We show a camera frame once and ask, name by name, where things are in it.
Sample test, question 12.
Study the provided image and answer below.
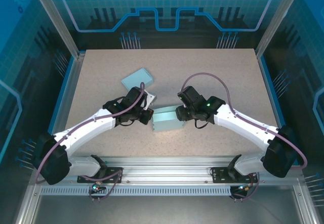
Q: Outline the teal paper box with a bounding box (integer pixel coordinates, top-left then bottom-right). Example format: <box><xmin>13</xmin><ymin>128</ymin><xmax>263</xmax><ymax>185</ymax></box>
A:
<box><xmin>152</xmin><ymin>105</ymin><xmax>186</xmax><ymax>133</ymax></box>
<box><xmin>120</xmin><ymin>67</ymin><xmax>155</xmax><ymax>91</ymax></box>

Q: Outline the blue table edge strip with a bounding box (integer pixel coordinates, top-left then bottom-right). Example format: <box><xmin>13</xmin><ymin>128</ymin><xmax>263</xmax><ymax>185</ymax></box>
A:
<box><xmin>37</xmin><ymin>56</ymin><xmax>77</xmax><ymax>164</ymax></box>
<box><xmin>257</xmin><ymin>55</ymin><xmax>299</xmax><ymax>165</ymax></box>

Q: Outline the black left adapter with light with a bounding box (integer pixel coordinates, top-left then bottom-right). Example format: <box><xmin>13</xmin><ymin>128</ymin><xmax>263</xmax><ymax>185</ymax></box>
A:
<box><xmin>91</xmin><ymin>181</ymin><xmax>106</xmax><ymax>193</ymax></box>

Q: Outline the black adapter with light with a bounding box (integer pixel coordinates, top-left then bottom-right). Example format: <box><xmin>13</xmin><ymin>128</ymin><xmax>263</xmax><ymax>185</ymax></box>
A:
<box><xmin>231</xmin><ymin>183</ymin><xmax>254</xmax><ymax>197</ymax></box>
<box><xmin>91</xmin><ymin>181</ymin><xmax>106</xmax><ymax>193</ymax></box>

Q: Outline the black right adapter with light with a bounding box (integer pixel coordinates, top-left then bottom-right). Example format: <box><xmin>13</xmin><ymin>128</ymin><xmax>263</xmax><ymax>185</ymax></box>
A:
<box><xmin>231</xmin><ymin>183</ymin><xmax>254</xmax><ymax>197</ymax></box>

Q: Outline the white left camera mount plate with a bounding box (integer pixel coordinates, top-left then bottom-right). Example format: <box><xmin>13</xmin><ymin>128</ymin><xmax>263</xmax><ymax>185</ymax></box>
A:
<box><xmin>144</xmin><ymin>92</ymin><xmax>157</xmax><ymax>109</ymax></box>

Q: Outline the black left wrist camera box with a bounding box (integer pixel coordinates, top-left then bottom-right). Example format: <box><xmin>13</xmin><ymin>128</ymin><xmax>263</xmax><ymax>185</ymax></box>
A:
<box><xmin>125</xmin><ymin>86</ymin><xmax>148</xmax><ymax>106</ymax></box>

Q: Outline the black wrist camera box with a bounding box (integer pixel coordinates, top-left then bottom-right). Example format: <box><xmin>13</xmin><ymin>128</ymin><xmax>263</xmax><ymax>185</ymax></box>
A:
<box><xmin>125</xmin><ymin>86</ymin><xmax>148</xmax><ymax>106</ymax></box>
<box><xmin>178</xmin><ymin>86</ymin><xmax>204</xmax><ymax>108</ymax></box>

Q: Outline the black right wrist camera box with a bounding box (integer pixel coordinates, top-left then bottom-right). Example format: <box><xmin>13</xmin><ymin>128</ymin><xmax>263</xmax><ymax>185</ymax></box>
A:
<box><xmin>178</xmin><ymin>86</ymin><xmax>204</xmax><ymax>108</ymax></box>

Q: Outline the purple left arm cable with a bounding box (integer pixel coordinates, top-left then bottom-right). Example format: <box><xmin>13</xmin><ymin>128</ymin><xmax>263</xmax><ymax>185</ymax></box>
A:
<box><xmin>35</xmin><ymin>82</ymin><xmax>146</xmax><ymax>202</ymax></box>

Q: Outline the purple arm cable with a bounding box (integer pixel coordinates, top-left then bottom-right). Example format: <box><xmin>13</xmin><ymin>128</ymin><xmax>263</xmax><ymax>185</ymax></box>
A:
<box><xmin>35</xmin><ymin>82</ymin><xmax>146</xmax><ymax>202</ymax></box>
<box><xmin>178</xmin><ymin>72</ymin><xmax>308</xmax><ymax>202</ymax></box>

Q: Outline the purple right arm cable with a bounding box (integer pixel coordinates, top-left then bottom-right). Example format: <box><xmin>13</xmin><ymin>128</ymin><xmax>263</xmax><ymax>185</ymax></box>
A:
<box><xmin>178</xmin><ymin>72</ymin><xmax>308</xmax><ymax>202</ymax></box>

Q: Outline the wide aluminium frame rail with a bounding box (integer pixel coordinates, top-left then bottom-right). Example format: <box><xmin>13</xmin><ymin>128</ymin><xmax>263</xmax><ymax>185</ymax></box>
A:
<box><xmin>31</xmin><ymin>156</ymin><xmax>304</xmax><ymax>187</ymax></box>

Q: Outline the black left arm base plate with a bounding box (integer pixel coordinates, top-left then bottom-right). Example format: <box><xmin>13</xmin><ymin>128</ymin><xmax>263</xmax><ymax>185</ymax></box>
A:
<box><xmin>77</xmin><ymin>166</ymin><xmax>124</xmax><ymax>184</ymax></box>

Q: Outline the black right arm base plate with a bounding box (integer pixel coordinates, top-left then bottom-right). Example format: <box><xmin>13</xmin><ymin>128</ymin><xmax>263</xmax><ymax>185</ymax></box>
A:
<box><xmin>211</xmin><ymin>166</ymin><xmax>257</xmax><ymax>184</ymax></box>

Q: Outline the aluminium side rail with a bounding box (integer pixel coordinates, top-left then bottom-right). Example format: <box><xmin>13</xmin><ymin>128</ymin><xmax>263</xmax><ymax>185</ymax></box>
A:
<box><xmin>44</xmin><ymin>56</ymin><xmax>83</xmax><ymax>165</ymax></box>

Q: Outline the slotted grey cable duct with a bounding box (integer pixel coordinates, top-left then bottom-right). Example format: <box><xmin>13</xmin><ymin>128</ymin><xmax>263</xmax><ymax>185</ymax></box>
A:
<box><xmin>39</xmin><ymin>186</ymin><xmax>233</xmax><ymax>197</ymax></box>

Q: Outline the aluminium frame post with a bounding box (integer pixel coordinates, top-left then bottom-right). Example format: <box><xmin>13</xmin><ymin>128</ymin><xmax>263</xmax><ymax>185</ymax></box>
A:
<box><xmin>255</xmin><ymin>0</ymin><xmax>305</xmax><ymax>59</ymax></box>
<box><xmin>28</xmin><ymin>0</ymin><xmax>86</xmax><ymax>60</ymax></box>

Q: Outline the aluminium lower frame rail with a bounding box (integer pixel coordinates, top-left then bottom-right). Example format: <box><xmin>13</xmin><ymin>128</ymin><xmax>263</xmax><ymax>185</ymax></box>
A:
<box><xmin>15</xmin><ymin>183</ymin><xmax>43</xmax><ymax>224</ymax></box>
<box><xmin>293</xmin><ymin>183</ymin><xmax>320</xmax><ymax>224</ymax></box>

